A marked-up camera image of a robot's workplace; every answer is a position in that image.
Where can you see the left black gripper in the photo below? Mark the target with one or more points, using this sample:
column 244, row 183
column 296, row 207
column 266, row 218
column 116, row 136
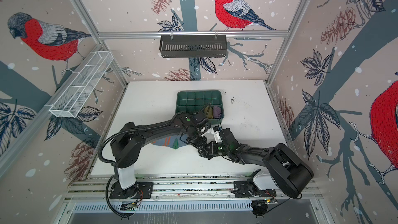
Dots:
column 201, row 145

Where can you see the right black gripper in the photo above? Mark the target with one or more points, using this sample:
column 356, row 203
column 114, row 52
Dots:
column 213, row 148

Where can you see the black grey argyle sock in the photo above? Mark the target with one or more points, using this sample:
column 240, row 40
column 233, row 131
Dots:
column 205, row 151

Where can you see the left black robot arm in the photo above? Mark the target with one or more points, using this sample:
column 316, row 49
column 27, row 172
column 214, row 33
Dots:
column 122, row 150

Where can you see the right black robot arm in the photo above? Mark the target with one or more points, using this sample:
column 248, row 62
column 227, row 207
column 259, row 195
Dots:
column 289, row 172

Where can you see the blue orange green striped sock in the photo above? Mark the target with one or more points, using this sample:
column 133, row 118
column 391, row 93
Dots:
column 174, row 142

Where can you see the olive rolled sock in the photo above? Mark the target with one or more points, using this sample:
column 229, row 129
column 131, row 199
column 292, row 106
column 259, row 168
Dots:
column 208, row 111

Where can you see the purple rolled sock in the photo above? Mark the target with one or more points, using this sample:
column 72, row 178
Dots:
column 217, row 112

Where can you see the green compartment tray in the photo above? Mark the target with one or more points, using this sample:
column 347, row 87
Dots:
column 195, row 101

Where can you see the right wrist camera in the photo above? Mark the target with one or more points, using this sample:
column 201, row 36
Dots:
column 216, row 134

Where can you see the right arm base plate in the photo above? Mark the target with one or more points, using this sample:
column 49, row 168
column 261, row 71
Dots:
column 246, row 189

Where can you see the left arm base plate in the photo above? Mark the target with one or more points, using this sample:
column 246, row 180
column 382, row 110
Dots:
column 140, row 190

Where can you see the black hanging wire basket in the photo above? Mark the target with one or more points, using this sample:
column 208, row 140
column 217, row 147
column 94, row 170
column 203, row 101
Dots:
column 193, row 46

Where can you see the aluminium frame back bar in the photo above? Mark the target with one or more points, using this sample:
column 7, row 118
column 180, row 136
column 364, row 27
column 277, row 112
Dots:
column 154, row 35

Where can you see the white mesh wall basket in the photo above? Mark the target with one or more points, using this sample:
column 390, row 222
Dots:
column 74, row 97

